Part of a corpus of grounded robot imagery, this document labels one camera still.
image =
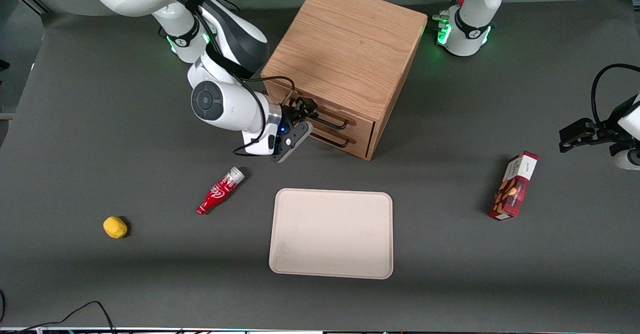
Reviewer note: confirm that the wooden drawer cabinet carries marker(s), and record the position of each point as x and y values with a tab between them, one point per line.
350	39

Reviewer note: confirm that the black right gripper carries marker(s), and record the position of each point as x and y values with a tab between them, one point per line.
291	115

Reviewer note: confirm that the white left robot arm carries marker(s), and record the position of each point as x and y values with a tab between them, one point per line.
472	29

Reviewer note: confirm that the beige plastic tray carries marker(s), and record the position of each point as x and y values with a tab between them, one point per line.
330	234

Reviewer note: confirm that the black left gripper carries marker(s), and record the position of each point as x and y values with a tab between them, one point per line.
608	129

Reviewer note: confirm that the wooden drawer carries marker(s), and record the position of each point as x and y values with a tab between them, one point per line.
362	128
362	147

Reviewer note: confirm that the yellow lemon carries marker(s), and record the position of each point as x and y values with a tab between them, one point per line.
115	227

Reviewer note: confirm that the dark grey table mat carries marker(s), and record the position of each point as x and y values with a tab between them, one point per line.
100	149

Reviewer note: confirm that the red cookie box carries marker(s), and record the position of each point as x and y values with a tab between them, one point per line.
512	189

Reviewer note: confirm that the red soda bottle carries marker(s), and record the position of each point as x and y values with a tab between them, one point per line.
218	193

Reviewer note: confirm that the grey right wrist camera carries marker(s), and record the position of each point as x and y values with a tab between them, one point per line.
295	142

